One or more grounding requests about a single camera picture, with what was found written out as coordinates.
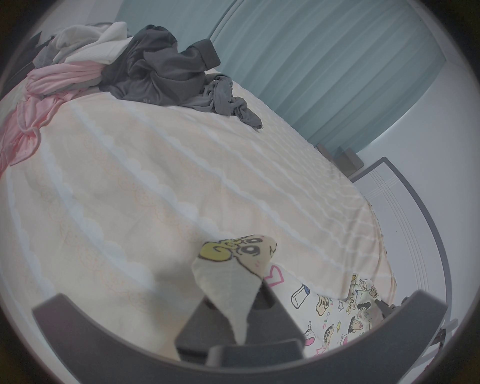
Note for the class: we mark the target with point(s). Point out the white garment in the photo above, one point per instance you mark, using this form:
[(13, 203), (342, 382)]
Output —
[(101, 45)]

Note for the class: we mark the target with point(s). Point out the grey bedside table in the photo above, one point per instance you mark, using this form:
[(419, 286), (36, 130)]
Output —
[(343, 159)]

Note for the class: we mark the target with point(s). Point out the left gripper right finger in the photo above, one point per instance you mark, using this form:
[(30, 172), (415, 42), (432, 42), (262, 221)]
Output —
[(272, 322)]

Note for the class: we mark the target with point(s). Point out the bed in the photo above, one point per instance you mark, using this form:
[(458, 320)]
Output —
[(187, 187)]

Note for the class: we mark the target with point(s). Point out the black garment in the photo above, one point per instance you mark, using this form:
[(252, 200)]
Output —
[(161, 71)]

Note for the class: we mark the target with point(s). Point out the white printed pyjama top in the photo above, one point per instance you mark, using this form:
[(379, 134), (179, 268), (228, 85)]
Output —
[(228, 281)]

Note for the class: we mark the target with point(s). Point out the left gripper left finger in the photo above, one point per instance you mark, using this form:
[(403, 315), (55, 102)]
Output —
[(202, 333)]

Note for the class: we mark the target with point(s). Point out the blue-green curtain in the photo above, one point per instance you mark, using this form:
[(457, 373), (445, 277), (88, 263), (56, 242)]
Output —
[(330, 75), (168, 15)]

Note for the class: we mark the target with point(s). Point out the dark grey garment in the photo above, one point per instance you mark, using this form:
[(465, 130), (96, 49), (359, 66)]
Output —
[(228, 101)]

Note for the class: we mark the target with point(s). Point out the pink garment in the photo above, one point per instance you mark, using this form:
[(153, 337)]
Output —
[(45, 82)]

